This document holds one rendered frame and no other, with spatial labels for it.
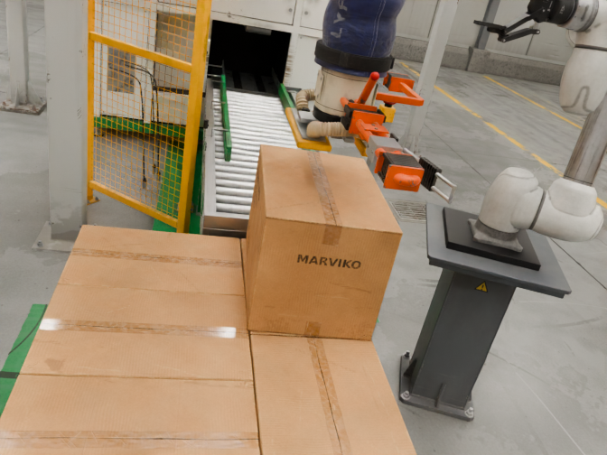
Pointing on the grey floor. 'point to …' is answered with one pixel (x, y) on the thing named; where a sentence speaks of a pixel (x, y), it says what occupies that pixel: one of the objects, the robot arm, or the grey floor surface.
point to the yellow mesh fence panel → (186, 113)
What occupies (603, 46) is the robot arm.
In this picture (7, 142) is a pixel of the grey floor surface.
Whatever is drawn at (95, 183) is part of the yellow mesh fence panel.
